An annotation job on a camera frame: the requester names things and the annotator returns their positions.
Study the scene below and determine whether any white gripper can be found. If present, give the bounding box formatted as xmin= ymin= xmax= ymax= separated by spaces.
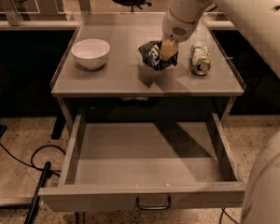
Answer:
xmin=160 ymin=11 xmax=198 ymax=61

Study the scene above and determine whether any blue chip bag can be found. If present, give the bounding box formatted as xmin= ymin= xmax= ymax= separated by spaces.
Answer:
xmin=138 ymin=41 xmax=178 ymax=71

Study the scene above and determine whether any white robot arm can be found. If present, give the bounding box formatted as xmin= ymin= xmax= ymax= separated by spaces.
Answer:
xmin=161 ymin=0 xmax=280 ymax=224

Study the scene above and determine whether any open grey top drawer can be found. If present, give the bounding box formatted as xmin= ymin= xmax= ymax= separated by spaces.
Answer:
xmin=40 ymin=115 xmax=245 ymax=212

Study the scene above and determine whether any green white soda can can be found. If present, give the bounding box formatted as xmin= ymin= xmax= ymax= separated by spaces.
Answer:
xmin=190 ymin=42 xmax=211 ymax=76

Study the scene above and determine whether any grey cabinet table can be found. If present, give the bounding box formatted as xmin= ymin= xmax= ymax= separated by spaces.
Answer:
xmin=52 ymin=13 xmax=245 ymax=120

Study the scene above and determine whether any white ceramic bowl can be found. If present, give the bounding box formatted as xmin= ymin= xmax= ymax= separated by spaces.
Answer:
xmin=71 ymin=39 xmax=110 ymax=70

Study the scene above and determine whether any black pole on floor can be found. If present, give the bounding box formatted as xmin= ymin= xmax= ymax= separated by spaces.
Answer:
xmin=24 ymin=161 xmax=51 ymax=224

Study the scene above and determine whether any black drawer handle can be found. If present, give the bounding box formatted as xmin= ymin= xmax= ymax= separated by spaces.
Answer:
xmin=135 ymin=196 xmax=172 ymax=211

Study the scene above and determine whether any black floor cable left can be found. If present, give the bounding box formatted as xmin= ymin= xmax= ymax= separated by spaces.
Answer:
xmin=0 ymin=133 xmax=67 ymax=178

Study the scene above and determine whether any black floor cable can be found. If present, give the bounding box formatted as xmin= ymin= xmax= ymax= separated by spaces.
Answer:
xmin=0 ymin=133 xmax=67 ymax=178
xmin=218 ymin=207 xmax=241 ymax=224

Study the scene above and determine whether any black floor cable right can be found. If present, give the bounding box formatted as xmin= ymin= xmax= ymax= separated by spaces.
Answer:
xmin=218 ymin=207 xmax=241 ymax=224

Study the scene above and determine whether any white horizontal rail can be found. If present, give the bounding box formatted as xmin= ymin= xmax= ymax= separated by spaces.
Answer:
xmin=0 ymin=19 xmax=236 ymax=31

